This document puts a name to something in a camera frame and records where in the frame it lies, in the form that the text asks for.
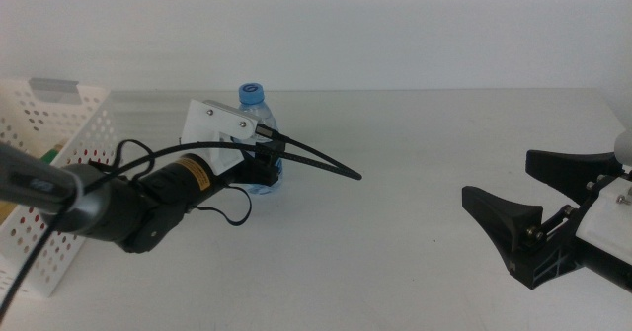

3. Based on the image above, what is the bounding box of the black left camera cable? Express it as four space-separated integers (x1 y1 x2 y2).
0 124 364 323

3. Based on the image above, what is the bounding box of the thin black left arm wire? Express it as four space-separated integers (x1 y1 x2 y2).
114 138 254 227

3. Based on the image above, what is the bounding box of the clear water bottle blue cap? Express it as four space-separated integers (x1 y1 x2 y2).
237 82 285 196

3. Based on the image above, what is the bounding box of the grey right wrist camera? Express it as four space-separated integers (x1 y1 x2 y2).
612 130 632 168

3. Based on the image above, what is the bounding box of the yellow tea bottle green label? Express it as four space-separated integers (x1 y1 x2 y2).
0 141 67 226

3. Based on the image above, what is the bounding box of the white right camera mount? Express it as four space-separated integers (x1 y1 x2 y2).
575 171 632 267

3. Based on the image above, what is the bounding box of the white perforated plastic basket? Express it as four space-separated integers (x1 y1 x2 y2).
0 77 120 299

